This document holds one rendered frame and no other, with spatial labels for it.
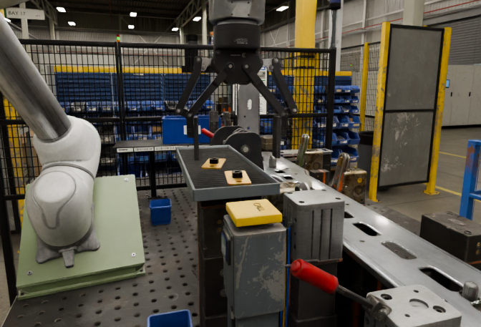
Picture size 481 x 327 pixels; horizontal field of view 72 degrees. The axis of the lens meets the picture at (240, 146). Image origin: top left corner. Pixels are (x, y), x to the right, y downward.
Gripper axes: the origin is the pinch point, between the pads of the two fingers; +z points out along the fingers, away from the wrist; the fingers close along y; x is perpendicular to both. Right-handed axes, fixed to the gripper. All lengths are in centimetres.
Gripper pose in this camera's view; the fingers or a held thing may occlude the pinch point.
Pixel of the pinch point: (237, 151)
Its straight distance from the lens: 56.6
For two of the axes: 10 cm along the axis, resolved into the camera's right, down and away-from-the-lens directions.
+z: 0.0, 9.8, 1.7
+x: -1.2, -1.7, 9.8
